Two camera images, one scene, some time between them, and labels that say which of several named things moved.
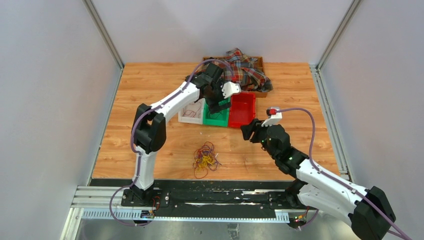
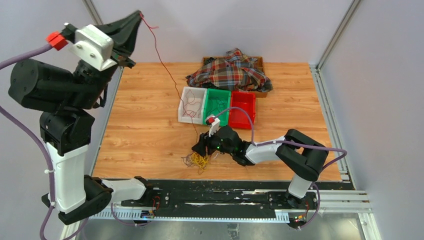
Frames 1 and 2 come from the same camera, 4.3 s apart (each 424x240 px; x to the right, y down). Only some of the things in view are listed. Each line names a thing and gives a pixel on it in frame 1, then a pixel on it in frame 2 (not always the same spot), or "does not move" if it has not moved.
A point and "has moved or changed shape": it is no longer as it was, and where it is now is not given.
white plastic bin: [192, 112] does not move
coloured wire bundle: [205, 160] has moved or changed shape
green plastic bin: [221, 119] does not move
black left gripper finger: [215, 108] to [124, 40]
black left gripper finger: [225, 106] to [112, 26]
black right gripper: [248, 130] to [200, 148]
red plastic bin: [242, 109] does not move
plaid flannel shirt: [248, 72] does not move
